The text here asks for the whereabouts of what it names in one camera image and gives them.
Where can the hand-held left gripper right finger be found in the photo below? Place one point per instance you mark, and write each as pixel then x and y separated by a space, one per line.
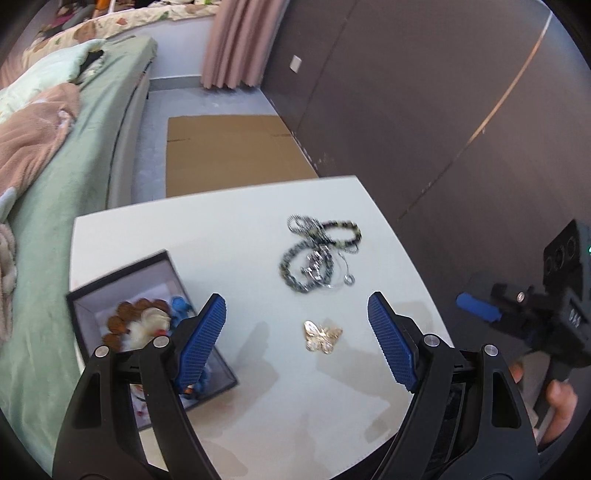
pixel 391 344

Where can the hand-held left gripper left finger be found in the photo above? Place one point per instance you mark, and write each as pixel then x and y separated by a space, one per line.
pixel 203 344

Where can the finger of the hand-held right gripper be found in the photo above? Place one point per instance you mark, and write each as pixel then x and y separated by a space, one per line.
pixel 478 307

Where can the gold butterfly brooch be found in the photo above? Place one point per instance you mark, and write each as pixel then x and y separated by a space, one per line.
pixel 322 336

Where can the black jewelry box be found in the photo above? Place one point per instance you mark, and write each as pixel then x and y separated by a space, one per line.
pixel 138 286

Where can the person's right hand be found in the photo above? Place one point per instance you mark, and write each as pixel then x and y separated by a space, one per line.
pixel 561 404

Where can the blue bead ornament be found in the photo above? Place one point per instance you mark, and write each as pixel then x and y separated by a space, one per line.
pixel 181 307

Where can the white shell ornament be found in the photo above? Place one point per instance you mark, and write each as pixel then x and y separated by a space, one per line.
pixel 145 325

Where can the flat cardboard sheet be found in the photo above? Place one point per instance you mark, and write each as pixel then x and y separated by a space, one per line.
pixel 231 154

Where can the green bed sheet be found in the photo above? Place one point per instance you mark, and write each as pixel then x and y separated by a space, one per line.
pixel 69 203

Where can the beige fuzzy cloth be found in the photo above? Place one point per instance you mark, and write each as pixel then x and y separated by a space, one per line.
pixel 5 277

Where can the pink fleece blanket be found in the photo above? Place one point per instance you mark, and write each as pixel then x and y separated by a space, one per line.
pixel 32 134

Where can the pink curtain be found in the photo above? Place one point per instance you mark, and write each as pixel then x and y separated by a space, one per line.
pixel 244 41

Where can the light green quilt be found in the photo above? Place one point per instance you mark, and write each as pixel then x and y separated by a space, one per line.
pixel 44 69

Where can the floral patterned quilt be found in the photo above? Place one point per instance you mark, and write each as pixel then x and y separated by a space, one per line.
pixel 115 18

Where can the grey bed frame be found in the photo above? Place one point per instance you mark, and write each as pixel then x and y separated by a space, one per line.
pixel 131 134

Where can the white wall socket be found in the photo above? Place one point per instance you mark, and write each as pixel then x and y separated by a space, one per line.
pixel 295 62

